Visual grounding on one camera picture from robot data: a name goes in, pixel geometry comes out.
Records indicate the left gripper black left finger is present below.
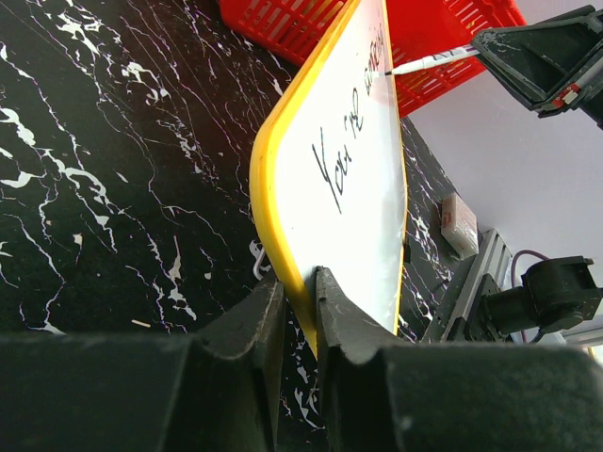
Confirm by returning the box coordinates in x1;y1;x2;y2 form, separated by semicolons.
1;274;285;451

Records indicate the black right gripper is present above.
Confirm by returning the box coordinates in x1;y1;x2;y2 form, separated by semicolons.
471;5;602;129

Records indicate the small pink white box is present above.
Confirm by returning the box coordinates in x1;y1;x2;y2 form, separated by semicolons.
441;193;479;260

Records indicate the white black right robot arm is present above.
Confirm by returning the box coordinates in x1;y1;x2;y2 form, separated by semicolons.
444;5;602;342

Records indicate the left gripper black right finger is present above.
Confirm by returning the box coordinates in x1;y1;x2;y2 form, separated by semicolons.
316;267;602;451

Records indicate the red plastic shopping basket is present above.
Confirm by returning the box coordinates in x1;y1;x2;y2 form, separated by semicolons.
219;0;527;117

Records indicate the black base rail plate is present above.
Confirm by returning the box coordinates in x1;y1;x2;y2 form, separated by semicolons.
421;229;512;344

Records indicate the white board yellow frame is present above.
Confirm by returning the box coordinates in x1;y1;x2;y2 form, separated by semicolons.
250;1;408;347

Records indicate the white marker black cap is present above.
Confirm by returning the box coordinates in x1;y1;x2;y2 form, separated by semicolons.
384;44;480;75

